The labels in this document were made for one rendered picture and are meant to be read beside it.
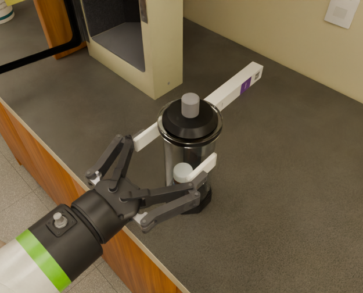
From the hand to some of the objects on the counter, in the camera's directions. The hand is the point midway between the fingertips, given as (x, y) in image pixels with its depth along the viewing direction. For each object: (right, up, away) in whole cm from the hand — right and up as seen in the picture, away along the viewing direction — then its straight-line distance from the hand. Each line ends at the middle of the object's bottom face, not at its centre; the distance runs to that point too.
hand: (181, 146), depth 56 cm
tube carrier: (+1, -10, +13) cm, 16 cm away
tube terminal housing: (-10, +28, +48) cm, 57 cm away
